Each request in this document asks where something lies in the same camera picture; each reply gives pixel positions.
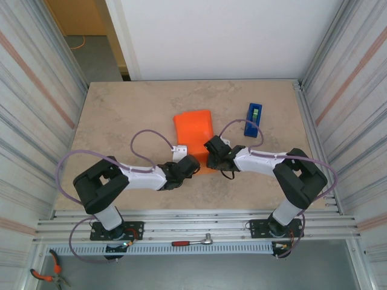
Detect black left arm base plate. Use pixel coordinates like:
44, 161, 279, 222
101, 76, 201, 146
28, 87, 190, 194
89, 221, 145, 242

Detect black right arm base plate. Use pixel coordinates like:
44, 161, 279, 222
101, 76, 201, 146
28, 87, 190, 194
249, 219, 304, 239

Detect long aluminium table rail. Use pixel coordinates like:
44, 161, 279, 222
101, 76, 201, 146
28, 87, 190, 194
31, 209, 362, 243

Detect grey slotted cable duct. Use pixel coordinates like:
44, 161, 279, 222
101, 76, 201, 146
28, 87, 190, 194
45, 242, 275, 256

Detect red handled ratchet wrench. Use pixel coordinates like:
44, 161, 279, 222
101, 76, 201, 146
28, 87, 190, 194
171, 233, 214, 247

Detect white door frame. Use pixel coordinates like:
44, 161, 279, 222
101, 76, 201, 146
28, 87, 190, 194
104, 0, 143, 82

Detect short aluminium table rail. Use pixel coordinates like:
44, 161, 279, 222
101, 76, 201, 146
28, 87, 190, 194
292, 79, 344, 216

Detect blue tape dispenser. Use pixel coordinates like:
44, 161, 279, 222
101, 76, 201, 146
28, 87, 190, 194
243, 103, 263, 139

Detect orange floor cable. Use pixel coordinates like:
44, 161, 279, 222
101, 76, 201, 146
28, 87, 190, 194
69, 34, 88, 51

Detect orange wrapping paper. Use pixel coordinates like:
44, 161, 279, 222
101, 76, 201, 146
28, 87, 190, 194
172, 109, 218, 176

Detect orange handled pliers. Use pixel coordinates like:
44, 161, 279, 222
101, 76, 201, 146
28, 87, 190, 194
29, 248, 73, 288

